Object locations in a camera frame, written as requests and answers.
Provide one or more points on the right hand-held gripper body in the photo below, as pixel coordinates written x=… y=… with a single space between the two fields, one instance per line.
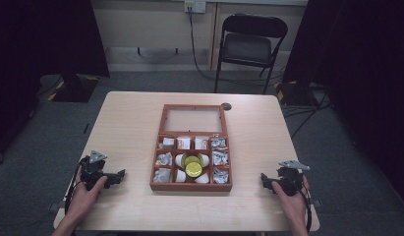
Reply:
x=291 y=180

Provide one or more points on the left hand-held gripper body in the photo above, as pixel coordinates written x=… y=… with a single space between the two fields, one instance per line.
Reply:
x=91 y=168

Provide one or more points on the person's right hand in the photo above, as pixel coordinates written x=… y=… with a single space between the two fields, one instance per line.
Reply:
x=296 y=206

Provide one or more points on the person's left hand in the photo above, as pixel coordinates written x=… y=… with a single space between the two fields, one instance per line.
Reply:
x=83 y=200

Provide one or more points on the small black floor object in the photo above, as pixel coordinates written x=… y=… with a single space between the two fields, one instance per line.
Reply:
x=86 y=128

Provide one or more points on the silver foil packet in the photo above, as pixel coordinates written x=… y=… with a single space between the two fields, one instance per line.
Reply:
x=166 y=143
x=164 y=159
x=162 y=175

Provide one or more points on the silver printed packet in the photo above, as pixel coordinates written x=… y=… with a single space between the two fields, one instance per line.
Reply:
x=220 y=158
x=220 y=176
x=219 y=143

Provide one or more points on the small white cup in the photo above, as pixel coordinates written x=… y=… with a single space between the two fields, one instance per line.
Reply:
x=202 y=179
x=180 y=176
x=178 y=160
x=205 y=160

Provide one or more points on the wooden compartment box with lid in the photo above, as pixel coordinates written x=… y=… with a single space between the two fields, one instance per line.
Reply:
x=163 y=119

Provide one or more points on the white orange packet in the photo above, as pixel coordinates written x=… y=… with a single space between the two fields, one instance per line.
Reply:
x=183 y=143
x=201 y=143

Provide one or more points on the yellow round lid jar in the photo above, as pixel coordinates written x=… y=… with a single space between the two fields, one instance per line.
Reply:
x=194 y=169

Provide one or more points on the green round lid jar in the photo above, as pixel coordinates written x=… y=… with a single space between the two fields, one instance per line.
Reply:
x=191 y=158

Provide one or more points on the black yellow striped stand base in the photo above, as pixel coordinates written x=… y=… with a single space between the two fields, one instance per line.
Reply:
x=73 y=88
x=294 y=93

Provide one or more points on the dark curtain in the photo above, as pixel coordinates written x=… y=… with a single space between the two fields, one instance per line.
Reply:
x=360 y=65
x=35 y=49

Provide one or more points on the black folding chair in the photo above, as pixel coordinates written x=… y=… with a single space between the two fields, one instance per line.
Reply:
x=247 y=47

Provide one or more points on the white wall socket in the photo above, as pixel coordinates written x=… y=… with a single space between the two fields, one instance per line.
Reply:
x=195 y=6

